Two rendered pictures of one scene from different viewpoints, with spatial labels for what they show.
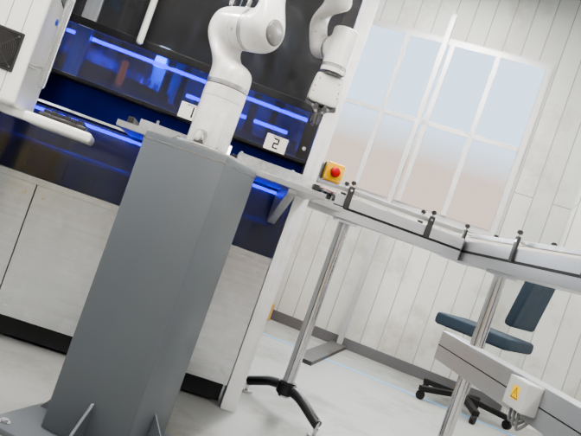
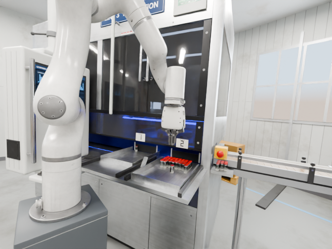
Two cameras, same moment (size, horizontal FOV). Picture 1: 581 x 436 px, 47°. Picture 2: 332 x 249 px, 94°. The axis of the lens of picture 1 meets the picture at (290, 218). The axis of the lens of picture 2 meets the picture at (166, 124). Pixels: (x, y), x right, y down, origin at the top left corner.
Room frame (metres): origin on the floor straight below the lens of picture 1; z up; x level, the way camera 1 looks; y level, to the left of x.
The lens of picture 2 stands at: (1.63, -0.32, 1.23)
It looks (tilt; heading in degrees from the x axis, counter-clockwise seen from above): 5 degrees down; 33
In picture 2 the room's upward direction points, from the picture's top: 3 degrees clockwise
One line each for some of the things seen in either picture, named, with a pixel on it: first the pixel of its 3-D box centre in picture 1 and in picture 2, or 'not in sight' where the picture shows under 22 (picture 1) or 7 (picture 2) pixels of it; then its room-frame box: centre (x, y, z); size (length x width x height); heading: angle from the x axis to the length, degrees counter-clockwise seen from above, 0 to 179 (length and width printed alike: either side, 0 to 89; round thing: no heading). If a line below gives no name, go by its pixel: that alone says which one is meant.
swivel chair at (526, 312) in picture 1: (490, 326); not in sight; (4.29, -1.43, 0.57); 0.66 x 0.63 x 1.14; 72
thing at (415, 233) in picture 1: (384, 214); (270, 166); (2.80, -0.36, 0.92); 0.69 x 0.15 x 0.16; 98
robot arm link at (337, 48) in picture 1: (339, 48); (174, 83); (2.23, 0.03, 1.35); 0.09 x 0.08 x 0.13; 52
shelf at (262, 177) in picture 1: (220, 163); (146, 166); (2.38, 0.29, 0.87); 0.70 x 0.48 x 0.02; 98
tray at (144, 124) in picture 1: (178, 141); (132, 155); (2.43, 0.47, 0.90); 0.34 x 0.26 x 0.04; 8
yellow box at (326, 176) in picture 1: (333, 172); (221, 152); (2.62, -0.10, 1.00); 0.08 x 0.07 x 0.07; 8
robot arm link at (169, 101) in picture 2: (333, 71); (174, 102); (2.23, 0.03, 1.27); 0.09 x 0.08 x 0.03; 98
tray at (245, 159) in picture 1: (271, 172); (168, 170); (2.36, 0.12, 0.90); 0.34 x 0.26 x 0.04; 8
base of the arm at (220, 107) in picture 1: (215, 120); (62, 181); (1.89, 0.29, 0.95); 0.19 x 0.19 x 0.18
